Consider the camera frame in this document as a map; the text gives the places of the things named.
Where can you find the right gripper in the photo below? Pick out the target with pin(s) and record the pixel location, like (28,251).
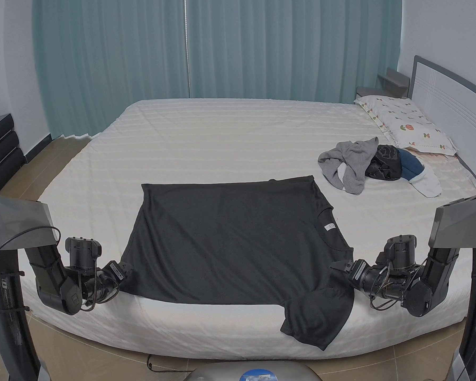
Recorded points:
(373,280)

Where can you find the blue and white garment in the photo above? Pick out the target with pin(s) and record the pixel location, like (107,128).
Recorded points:
(412,169)

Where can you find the bed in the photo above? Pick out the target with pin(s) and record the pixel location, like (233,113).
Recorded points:
(222,141)

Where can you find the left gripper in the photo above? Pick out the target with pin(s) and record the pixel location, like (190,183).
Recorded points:
(99,286)

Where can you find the grey garment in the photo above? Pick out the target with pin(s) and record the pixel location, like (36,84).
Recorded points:
(353,161)

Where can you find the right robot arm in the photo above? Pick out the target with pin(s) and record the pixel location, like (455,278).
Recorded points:
(460,224)

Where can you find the blue-green curtain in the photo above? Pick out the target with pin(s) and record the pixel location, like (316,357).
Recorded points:
(111,54)
(293,38)

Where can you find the white printed pillow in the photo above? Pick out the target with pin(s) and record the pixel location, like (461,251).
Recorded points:
(408,125)

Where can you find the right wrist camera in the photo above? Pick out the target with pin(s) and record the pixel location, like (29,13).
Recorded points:
(355,272)

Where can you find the grey bedside table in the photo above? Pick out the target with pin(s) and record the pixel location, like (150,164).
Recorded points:
(388,85)

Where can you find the black T-shirt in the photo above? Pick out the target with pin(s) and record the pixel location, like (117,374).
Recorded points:
(230,244)

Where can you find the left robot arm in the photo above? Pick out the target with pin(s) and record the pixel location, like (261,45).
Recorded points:
(16,216)

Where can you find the black chest of drawers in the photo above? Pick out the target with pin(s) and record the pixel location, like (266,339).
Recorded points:
(0,153)

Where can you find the black shiny garment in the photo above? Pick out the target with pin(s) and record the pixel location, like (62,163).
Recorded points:
(384,163)

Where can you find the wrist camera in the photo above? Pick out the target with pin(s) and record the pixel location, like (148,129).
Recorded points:
(355,272)
(118,270)

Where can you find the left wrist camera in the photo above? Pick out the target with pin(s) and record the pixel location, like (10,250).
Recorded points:
(118,270)

